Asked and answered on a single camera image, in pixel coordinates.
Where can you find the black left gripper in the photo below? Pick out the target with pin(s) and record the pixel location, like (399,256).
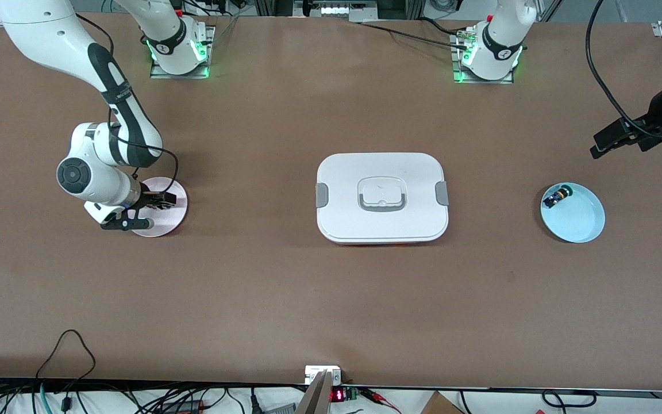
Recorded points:
(660,115)

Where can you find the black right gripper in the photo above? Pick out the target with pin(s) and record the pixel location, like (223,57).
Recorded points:
(148,199)

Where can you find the orange and black switch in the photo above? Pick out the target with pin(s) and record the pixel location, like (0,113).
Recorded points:
(165,201)

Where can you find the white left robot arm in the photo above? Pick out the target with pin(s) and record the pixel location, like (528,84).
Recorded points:
(503,34)

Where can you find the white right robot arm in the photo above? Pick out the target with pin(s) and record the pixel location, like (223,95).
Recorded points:
(38,23)

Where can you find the white lidded box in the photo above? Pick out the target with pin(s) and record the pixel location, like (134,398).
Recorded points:
(383,221)

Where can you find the pink round plate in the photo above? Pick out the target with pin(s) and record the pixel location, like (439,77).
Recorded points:
(167,221)

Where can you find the small blue black part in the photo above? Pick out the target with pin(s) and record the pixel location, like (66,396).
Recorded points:
(555,197)

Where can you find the light blue round plate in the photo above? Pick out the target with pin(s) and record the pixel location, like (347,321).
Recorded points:
(575,221)

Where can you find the black power adapter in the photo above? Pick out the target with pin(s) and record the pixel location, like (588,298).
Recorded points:
(184,407)

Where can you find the red digit display module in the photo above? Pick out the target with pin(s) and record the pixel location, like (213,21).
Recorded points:
(338,395)

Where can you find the small green circuit board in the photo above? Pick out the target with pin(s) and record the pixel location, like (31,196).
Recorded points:
(353,394)

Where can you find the white lit panel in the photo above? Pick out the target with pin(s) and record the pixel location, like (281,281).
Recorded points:
(342,10)

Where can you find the brown cardboard piece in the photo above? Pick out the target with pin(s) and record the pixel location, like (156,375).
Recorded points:
(440,405)

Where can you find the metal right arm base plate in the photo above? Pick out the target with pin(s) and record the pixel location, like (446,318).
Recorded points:
(211,54)

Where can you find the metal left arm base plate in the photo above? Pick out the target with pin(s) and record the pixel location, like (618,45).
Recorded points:
(456,57)

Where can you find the small aluminium bracket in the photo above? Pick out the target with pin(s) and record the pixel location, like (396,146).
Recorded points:
(314,374)

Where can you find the aluminium profile post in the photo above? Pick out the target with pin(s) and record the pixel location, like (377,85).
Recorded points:
(315,399)

